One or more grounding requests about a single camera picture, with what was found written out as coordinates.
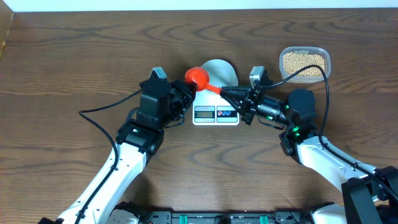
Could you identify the red measuring scoop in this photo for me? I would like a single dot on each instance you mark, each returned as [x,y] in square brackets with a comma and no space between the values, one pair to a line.
[201,78]

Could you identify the grey round bowl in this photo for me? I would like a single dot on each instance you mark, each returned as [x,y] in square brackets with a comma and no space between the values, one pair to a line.
[221,73]

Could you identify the clear plastic container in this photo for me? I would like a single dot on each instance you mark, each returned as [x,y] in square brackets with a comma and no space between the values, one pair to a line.
[306,50]

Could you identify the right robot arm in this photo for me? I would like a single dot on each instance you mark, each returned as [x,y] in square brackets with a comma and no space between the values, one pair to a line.
[369,193]

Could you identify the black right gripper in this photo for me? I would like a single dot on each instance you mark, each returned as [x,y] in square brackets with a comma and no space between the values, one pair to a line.
[247,107]

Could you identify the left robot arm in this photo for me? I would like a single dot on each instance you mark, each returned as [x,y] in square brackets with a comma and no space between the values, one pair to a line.
[138,139]

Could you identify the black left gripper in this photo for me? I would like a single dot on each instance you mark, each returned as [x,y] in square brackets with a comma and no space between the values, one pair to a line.
[177,89]

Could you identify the white digital kitchen scale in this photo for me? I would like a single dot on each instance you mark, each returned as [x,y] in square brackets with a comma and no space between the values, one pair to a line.
[209,109]

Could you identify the pile of soybeans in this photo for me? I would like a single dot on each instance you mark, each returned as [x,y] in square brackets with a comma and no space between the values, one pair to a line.
[293,62]

